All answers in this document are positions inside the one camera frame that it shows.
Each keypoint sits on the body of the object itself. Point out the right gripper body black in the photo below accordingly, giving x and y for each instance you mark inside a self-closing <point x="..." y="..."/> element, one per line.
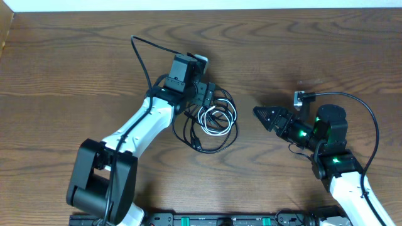
<point x="280" y="120"/>

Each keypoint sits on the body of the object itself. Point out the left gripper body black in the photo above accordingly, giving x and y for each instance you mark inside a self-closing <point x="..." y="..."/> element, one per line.
<point x="206" y="95"/>

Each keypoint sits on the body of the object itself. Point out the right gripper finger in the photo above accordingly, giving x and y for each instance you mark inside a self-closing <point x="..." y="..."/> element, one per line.
<point x="269" y="124"/>
<point x="265" y="113"/>

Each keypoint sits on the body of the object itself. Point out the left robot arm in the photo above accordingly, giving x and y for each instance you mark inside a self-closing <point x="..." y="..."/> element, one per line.
<point x="104" y="174"/>

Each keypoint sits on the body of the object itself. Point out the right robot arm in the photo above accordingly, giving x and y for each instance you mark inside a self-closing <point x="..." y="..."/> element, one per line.
<point x="332" y="163"/>

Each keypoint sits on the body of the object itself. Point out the cardboard panel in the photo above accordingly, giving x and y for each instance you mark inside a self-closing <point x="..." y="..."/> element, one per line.
<point x="6" y="19"/>

